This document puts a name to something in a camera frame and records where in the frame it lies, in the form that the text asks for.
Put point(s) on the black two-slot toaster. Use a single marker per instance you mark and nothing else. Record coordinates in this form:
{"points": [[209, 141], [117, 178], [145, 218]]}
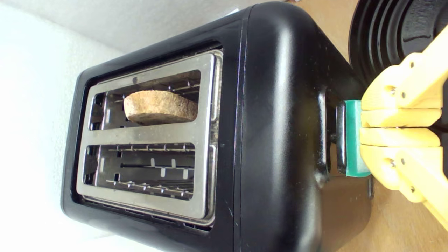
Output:
{"points": [[280, 122]]}

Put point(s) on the black plate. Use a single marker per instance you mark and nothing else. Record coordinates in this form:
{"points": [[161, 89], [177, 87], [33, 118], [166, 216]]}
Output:
{"points": [[385, 28]]}

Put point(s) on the green toaster lever knob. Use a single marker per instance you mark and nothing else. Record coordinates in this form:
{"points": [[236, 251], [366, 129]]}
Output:
{"points": [[352, 140]]}

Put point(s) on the brown bread slice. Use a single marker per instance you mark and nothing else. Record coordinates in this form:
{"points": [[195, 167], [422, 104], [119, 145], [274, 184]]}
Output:
{"points": [[157, 106]]}

